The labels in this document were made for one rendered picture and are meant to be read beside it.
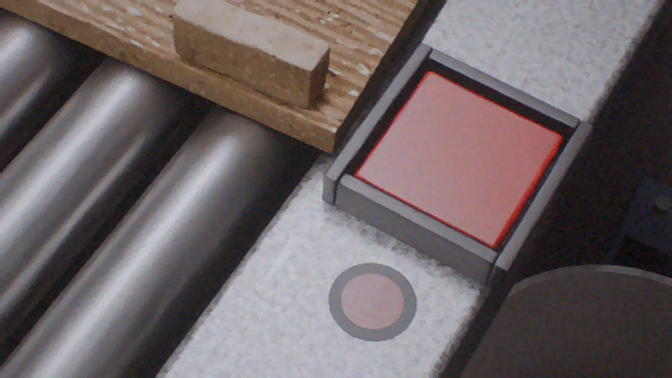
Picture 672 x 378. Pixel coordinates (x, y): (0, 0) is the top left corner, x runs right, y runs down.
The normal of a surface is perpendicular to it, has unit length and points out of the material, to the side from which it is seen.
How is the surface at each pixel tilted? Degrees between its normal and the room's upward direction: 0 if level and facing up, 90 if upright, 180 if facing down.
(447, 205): 0
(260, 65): 92
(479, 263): 90
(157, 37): 0
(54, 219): 41
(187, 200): 4
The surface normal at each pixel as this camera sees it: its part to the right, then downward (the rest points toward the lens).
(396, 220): -0.50, 0.70
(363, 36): 0.07, -0.55
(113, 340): 0.51, -0.23
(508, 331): 0.51, 0.70
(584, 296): 0.09, 0.80
